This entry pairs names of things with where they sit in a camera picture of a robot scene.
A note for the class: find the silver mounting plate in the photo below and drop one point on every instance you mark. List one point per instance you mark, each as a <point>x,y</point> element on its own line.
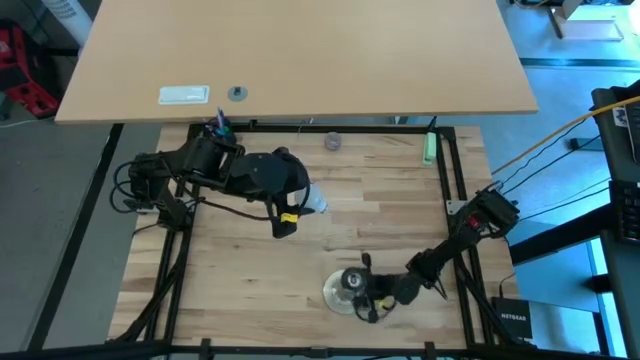
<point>457,207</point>

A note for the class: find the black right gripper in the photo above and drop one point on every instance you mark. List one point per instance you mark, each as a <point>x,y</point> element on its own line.
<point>385,287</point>

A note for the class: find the red tool case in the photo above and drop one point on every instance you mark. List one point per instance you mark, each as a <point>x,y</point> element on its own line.
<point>30,95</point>

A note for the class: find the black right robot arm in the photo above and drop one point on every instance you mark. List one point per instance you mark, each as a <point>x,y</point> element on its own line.
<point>450,245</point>

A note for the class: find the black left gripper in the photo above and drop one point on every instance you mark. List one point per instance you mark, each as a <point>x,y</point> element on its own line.
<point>260,175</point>

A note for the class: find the black floor strip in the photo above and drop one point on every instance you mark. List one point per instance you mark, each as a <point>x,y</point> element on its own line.
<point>75,240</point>

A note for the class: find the white lightbulb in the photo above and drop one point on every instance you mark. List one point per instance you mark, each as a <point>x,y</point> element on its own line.
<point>315,200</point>

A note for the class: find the silver metal lamp base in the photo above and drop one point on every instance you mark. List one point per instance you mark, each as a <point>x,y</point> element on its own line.
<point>335,297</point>

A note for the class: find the tan wooden desk top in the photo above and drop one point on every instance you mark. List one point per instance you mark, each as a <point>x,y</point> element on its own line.
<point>300,50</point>

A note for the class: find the black mesh pen cup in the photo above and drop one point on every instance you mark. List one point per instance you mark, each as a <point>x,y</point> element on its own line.
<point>226,133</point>

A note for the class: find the grey round desk grommet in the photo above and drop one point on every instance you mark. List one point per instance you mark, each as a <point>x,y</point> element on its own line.
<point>237,93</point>

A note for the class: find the purple pen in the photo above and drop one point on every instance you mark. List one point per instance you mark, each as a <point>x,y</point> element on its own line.
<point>220,116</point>

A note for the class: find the black office desk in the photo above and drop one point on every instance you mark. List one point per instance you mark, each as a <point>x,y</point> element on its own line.
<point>620,300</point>

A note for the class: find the white shelf board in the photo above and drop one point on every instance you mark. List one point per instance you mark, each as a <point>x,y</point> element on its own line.
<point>590,30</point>

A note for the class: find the mint green stapler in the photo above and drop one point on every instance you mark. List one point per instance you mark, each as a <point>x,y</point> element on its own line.
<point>429,148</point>

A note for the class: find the white cylinder roll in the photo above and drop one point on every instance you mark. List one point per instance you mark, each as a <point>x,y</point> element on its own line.
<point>65,15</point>

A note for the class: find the black keyboard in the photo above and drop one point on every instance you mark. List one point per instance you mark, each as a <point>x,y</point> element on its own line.
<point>625,210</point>

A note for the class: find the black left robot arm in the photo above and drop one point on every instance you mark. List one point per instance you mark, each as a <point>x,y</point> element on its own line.
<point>200,160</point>

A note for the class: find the black aluminium table frame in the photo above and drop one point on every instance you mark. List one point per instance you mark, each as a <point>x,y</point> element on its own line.
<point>350,129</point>

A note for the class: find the black Netgear router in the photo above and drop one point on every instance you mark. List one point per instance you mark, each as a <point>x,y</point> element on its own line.
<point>512,317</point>

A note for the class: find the small black power adapter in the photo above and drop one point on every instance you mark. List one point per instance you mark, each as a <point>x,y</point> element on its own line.
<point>577,144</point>

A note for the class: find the white rectangular desk cover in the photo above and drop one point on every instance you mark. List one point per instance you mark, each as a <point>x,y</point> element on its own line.
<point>184,95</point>

